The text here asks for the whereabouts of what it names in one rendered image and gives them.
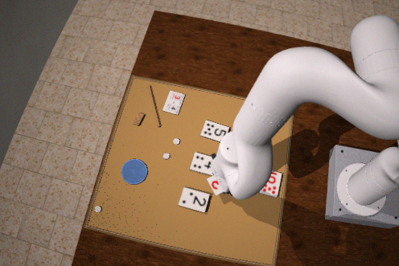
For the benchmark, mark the tan card cloth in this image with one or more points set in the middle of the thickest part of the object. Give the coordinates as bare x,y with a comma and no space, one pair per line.
239,229
170,247

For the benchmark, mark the white playing card with red pips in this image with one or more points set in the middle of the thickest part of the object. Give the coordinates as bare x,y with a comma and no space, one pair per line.
272,186

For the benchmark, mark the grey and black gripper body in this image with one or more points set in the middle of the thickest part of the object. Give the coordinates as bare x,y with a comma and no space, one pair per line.
222,182

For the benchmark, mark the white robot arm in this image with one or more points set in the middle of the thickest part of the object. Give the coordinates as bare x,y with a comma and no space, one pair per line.
368,99

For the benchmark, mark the blue playing card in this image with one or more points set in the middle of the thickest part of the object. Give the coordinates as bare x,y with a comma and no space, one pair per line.
214,185

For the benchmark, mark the blue round disc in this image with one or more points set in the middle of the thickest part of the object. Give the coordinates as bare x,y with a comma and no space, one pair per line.
134,171

